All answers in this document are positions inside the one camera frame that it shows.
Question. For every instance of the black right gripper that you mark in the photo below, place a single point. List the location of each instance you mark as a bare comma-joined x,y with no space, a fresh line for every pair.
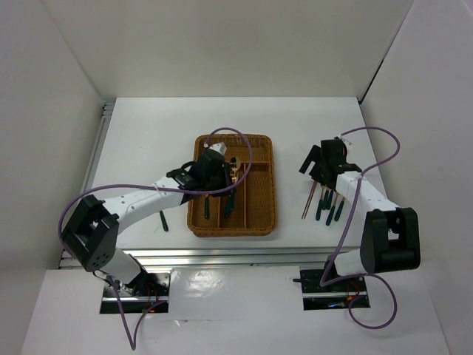
315,154

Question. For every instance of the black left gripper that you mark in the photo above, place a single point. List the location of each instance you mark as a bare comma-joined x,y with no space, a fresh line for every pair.
227,183

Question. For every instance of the gold spoon green handle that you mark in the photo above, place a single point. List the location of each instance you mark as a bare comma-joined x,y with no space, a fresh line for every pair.
229,206
234,166

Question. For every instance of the gold knife green handle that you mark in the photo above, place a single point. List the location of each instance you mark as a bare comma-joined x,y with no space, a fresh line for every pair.
206,207

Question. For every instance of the gold spoon pile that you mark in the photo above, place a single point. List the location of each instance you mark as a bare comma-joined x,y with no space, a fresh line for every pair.
321,204

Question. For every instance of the gold fork green handle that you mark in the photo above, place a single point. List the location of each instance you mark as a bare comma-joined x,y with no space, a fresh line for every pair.
164,221

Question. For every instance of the gold knife pile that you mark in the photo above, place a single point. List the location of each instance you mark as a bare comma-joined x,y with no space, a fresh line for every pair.
326,203

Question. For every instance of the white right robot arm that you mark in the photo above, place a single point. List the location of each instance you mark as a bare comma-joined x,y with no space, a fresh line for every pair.
390,237

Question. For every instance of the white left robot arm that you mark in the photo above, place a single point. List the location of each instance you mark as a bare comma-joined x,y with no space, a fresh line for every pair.
92,230

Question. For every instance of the brown wicker cutlery tray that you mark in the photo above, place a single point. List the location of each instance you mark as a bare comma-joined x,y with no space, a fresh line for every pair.
255,210

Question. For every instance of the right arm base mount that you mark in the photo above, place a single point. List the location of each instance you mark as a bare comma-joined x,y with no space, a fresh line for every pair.
332,297

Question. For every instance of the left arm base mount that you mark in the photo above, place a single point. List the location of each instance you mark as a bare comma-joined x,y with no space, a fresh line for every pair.
151,293

